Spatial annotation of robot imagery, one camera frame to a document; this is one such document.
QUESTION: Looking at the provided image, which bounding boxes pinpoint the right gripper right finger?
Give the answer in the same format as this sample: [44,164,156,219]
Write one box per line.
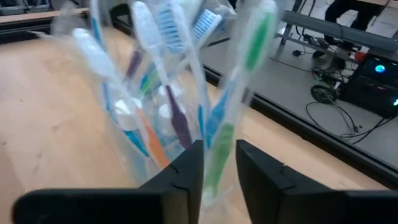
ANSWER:
[235,139,398,224]

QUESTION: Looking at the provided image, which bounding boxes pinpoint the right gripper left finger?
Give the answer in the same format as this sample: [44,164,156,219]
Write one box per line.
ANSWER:
[11,139,205,224]

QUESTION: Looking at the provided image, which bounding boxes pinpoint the blue toothbrush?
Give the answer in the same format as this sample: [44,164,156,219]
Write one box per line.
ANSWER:
[186,8,223,47]
[203,83,233,149]
[102,80,150,158]
[89,0,105,50]
[157,4,189,55]

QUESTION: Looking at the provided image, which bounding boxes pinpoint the orange toothbrush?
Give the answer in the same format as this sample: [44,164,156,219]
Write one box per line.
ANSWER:
[73,27,170,169]

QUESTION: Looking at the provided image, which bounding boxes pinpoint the purple toothbrush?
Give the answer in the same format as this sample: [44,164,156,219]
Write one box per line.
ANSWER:
[132,1,193,150]
[126,48,144,83]

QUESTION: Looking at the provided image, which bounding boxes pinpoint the black computer box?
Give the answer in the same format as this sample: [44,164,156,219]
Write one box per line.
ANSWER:
[338,55,398,119]

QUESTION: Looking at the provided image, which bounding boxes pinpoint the grey metal table beam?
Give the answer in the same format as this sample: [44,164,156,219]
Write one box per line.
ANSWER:
[275,9,398,55]

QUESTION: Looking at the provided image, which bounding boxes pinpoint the person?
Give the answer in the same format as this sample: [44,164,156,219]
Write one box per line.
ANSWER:
[323,0,388,32]

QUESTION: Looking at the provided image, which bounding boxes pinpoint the loose black cable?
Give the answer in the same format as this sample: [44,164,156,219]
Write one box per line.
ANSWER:
[304,101,398,146]

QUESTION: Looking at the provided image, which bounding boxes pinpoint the coiled black cable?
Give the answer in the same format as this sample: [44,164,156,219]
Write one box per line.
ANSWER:
[310,83,339,105]

